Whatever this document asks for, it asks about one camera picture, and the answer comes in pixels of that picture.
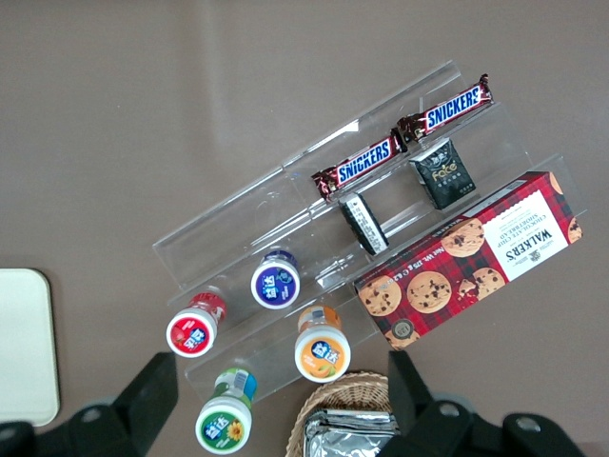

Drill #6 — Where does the black pack with white label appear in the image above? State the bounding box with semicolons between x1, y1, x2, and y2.
337;192;390;257

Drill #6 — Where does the wicker basket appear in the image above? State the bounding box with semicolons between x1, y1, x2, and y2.
286;370;396;457

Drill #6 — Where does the black Face tissue pack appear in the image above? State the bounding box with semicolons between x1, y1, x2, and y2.
407;138;479;211

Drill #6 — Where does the clear acrylic tiered display stand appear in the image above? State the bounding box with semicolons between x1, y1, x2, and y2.
151;59;589;396

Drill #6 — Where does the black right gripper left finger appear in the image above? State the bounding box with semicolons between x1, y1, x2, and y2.
69;351;180;457

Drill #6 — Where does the blue gum bottle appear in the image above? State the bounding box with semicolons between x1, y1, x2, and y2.
250;249;302;310

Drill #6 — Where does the Snickers chocolate bar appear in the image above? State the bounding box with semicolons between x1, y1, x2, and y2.
396;73;495;147
311;135;409;204

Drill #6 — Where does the red Walkers cookie box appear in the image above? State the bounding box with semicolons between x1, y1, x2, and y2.
352;170;584;352

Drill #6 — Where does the foil-wrapped sandwich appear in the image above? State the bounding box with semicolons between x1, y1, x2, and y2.
302;407;401;457

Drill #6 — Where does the red gum bottle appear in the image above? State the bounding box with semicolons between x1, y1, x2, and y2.
165;291;227;357

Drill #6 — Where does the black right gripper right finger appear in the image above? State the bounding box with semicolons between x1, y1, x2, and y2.
383;350;505;457

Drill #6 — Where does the orange gum bottle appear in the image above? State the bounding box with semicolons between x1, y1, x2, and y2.
293;305;352;385

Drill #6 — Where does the white tray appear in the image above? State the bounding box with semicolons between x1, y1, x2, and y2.
0;268;62;427

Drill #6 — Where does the green gum bottle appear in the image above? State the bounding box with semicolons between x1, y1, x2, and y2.
194;367;258;454

